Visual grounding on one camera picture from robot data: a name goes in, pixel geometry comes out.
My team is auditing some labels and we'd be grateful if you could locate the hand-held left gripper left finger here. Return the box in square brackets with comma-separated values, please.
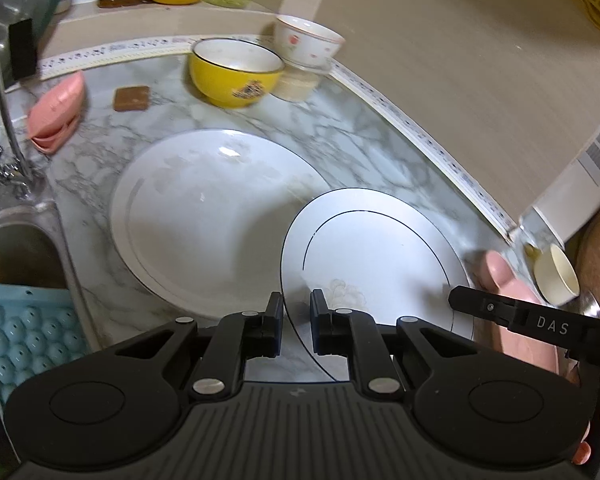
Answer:
[100, 291, 284, 402]

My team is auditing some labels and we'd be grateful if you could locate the pink bowl with handle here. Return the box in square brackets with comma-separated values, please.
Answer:
[472, 250, 562, 377]

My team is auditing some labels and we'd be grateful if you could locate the large white plate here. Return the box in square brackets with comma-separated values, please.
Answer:
[110, 129, 331, 322]

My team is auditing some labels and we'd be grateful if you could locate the metal faucet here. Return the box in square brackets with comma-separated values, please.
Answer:
[0, 0, 47, 202]

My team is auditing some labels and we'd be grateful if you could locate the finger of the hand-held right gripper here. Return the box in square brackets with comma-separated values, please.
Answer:
[449, 285, 532, 334]

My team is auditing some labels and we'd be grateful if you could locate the steel sink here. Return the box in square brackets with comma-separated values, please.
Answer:
[0, 199, 102, 466]

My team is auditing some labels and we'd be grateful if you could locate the small white plate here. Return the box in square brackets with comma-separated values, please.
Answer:
[280, 187, 474, 384]

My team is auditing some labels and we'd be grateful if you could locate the large steel bowl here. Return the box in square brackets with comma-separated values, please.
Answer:
[572, 287, 600, 319]

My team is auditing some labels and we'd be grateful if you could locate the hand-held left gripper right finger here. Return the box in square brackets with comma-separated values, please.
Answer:
[310, 289, 487, 397]

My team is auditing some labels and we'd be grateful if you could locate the pink silicone glove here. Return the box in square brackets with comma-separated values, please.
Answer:
[27, 70, 87, 154]

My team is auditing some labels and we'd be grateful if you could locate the clear plastic container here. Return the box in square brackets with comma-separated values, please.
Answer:
[271, 61, 322, 105]

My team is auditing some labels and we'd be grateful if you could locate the blue ice cube tray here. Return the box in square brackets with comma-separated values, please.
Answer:
[0, 282, 92, 413]

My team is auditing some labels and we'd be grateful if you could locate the person's right hand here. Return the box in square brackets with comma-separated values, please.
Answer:
[573, 400, 600, 466]

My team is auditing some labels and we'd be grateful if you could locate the cream bowl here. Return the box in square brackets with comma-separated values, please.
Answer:
[532, 243, 581, 307]

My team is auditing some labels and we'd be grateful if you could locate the yellow bowl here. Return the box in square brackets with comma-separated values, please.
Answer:
[188, 38, 285, 110]

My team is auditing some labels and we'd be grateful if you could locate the white floral bowl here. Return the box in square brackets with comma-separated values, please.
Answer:
[273, 15, 346, 72]

